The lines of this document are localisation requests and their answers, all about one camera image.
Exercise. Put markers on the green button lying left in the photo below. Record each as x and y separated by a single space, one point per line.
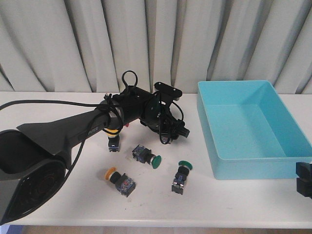
144 155

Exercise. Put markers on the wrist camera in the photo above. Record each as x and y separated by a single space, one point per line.
167 93

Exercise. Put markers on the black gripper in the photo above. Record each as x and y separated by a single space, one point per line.
304 179
159 119

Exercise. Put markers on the green button lying right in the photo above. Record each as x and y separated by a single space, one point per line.
179 181

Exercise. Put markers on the grey pleated curtain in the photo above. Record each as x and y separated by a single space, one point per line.
86 45

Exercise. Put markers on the yellow button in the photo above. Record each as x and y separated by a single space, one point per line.
124 184
113 140

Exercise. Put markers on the green button lying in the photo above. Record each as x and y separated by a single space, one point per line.
179 181
144 155

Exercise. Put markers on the light blue plastic box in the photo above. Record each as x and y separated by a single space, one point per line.
249 132

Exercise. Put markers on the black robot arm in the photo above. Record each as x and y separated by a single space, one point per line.
35 158

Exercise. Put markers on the yellow button lying front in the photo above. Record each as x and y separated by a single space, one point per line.
124 184

